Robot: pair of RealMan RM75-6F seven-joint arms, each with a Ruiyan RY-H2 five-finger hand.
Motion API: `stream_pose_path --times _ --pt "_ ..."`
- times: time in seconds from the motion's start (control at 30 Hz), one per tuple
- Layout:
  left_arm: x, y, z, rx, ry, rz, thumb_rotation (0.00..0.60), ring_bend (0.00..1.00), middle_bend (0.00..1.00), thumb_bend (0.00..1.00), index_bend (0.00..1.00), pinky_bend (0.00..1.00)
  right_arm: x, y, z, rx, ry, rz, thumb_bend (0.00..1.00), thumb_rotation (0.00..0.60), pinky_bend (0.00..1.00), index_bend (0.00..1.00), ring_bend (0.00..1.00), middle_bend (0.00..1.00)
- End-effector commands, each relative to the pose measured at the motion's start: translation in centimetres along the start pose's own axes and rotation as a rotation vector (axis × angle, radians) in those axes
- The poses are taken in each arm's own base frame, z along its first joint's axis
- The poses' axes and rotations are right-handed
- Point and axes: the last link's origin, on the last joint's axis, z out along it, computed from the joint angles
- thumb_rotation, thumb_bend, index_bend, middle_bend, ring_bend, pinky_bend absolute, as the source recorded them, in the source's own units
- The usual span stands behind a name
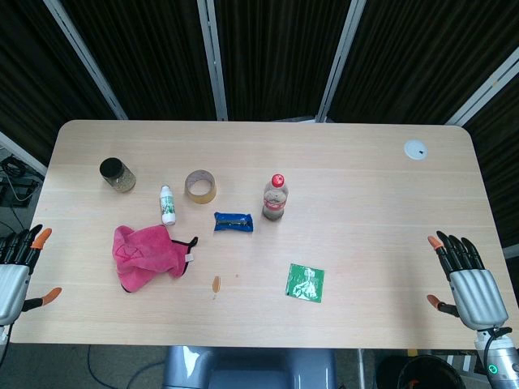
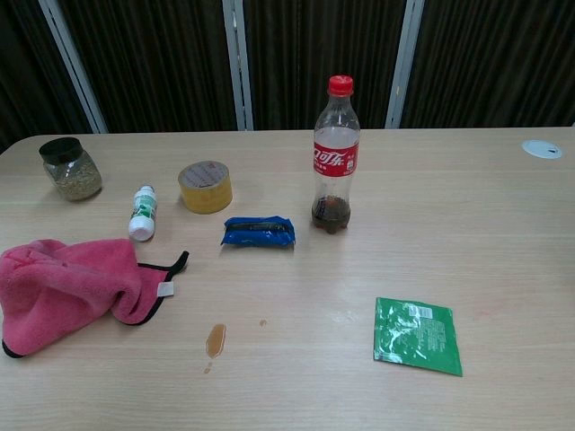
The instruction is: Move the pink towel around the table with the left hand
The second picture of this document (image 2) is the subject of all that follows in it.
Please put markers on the blue snack packet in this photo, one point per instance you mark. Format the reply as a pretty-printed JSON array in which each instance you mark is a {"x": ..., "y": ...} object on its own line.
[{"x": 258, "y": 231}]

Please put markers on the cola bottle with red cap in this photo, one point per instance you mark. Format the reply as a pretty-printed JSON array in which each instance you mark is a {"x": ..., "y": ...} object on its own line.
[{"x": 336, "y": 157}]

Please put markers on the small white green-labelled bottle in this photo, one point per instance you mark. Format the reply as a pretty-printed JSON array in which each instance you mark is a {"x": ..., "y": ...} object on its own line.
[{"x": 144, "y": 214}]

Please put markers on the glass jar with black lid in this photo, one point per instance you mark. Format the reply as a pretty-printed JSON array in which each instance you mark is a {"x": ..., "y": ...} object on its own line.
[{"x": 72, "y": 175}]

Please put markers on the brown liquid spill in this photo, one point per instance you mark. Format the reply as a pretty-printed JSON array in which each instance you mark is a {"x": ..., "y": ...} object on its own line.
[{"x": 216, "y": 339}]

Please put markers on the green foil sachet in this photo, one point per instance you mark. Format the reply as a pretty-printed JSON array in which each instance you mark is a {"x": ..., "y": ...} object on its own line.
[{"x": 415, "y": 334}]

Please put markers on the pink cloth with black trim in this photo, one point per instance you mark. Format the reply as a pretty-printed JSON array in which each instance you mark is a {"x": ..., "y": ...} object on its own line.
[{"x": 67, "y": 287}]

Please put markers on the grey metal partition post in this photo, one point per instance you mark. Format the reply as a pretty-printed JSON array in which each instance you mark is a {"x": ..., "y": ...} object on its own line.
[
  {"x": 404, "y": 63},
  {"x": 74, "y": 63},
  {"x": 238, "y": 63}
]

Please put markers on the yellow tape roll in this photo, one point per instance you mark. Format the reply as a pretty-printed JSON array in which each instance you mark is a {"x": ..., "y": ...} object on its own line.
[{"x": 206, "y": 188}]

